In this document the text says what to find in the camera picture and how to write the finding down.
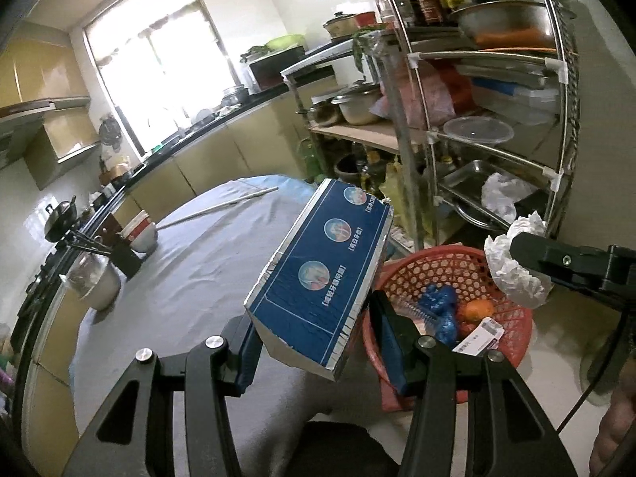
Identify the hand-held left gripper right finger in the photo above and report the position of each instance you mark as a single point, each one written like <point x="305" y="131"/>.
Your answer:
<point x="390" y="353"/>

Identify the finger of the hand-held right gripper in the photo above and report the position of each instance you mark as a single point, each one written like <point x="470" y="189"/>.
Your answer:
<point x="546" y="256"/>

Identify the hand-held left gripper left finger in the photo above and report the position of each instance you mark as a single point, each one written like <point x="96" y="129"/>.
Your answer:
<point x="247" y="367"/>

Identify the white tissue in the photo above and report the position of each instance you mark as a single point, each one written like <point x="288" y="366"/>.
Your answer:
<point x="512" y="278"/>

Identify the clear plastic tray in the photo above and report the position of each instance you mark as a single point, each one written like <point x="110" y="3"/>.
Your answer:
<point x="415" y="313"/>

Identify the blue plastic bag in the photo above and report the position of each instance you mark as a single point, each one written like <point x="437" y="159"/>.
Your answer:
<point x="442" y="308"/>

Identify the orange fruit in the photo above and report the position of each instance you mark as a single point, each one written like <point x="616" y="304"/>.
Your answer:
<point x="474" y="310"/>

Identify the small white box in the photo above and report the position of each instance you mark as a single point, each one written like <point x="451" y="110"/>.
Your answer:
<point x="479" y="336"/>

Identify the red plastic basket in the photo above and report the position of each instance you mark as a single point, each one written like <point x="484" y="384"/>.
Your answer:
<point x="447" y="263"/>

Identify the blue silver toothpaste box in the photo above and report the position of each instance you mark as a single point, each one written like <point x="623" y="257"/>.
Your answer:
<point x="318" y="278"/>

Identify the person's right forearm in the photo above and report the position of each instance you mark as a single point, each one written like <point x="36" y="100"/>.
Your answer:
<point x="616" y="437"/>

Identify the white plastic bag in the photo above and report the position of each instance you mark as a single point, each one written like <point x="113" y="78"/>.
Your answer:
<point x="499" y="196"/>

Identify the grey tablecloth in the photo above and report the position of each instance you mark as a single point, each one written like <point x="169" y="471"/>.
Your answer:
<point x="198" y="283"/>

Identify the person's dark trouser leg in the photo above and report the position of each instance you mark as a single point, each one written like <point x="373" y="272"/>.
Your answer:
<point x="348" y="452"/>

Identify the rectangular metal tray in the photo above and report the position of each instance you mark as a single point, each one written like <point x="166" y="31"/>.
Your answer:
<point x="464" y="179"/>

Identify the round clear plastic container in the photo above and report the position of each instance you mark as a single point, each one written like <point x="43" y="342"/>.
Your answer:
<point x="477" y="131"/>

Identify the clear plastic storage boxes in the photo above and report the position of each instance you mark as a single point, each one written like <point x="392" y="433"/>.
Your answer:
<point x="516" y="104"/>

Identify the white bowl red rim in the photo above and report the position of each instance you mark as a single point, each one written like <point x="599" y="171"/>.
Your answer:
<point x="145" y="244"/>
<point x="139" y="223"/>

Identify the black chopstick holder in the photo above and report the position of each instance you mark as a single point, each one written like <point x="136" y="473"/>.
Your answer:
<point x="126" y="261"/>

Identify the thin metal rod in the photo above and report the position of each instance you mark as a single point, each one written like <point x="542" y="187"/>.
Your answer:
<point x="218" y="208"/>

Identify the yellow plastic bag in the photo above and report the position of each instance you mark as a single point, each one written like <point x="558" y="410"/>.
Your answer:
<point x="396" y="184"/>

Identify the white pot with plastic cover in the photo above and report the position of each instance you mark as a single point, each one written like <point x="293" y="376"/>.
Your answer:
<point x="99" y="285"/>

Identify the dark ceramic jar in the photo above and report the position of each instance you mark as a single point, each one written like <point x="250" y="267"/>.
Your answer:
<point x="348" y="171"/>

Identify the light blue under tablecloth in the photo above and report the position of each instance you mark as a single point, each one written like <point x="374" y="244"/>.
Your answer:
<point x="298" y="186"/>

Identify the pink plastic bag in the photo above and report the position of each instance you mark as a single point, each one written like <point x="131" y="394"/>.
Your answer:
<point x="427" y="97"/>

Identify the green oil bottle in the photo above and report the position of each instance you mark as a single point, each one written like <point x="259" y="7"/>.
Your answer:
<point x="309" y="159"/>

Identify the gas stove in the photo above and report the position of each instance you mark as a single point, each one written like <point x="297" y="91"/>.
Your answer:
<point x="44" y="268"/>

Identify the golden pot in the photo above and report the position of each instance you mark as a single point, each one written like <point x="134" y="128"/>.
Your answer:
<point x="118" y="171"/>

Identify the black kitchen countertop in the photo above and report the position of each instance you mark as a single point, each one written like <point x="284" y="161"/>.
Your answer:
<point x="198" y="135"/>

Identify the large metal basin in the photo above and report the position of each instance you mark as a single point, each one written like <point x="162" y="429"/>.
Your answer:
<point x="502" y="22"/>

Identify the steel cooking pot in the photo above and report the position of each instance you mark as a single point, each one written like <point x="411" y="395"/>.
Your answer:
<point x="357" y="109"/>

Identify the black wok with lid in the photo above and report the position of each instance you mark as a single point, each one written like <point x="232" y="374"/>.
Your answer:
<point x="59" y="218"/>

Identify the dark cooking pot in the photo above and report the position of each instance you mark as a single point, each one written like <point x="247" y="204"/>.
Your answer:
<point x="323" y="114"/>

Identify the dishes beside sink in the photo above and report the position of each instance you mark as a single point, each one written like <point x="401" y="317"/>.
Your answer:
<point x="228" y="97"/>

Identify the hanging round strainer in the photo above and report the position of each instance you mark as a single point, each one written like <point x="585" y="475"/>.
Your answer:
<point x="109" y="131"/>

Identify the dark sauce bottle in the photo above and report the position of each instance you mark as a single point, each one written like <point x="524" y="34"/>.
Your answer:
<point x="430" y="7"/>

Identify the white microwave oven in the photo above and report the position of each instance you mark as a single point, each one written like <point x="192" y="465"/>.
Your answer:
<point x="276" y="69"/>

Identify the lidded brown pot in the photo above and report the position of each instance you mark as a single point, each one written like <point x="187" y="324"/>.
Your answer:
<point x="340" y="25"/>

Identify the leafy greens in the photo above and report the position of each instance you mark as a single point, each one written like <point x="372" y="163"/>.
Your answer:
<point x="253" y="52"/>

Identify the kitchen window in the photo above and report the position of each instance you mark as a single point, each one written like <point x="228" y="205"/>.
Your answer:
<point x="159" y="59"/>

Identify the green bag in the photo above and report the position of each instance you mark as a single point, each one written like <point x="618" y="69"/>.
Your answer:
<point x="285" y="42"/>

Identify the steel range hood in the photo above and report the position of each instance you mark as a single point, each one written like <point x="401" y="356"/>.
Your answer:
<point x="20" y="119"/>

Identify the beige upper cabinets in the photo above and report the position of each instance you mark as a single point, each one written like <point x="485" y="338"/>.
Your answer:
<point x="39" y="69"/>

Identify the small beige wall cabinet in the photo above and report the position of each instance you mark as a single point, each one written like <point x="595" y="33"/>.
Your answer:
<point x="64" y="149"/>

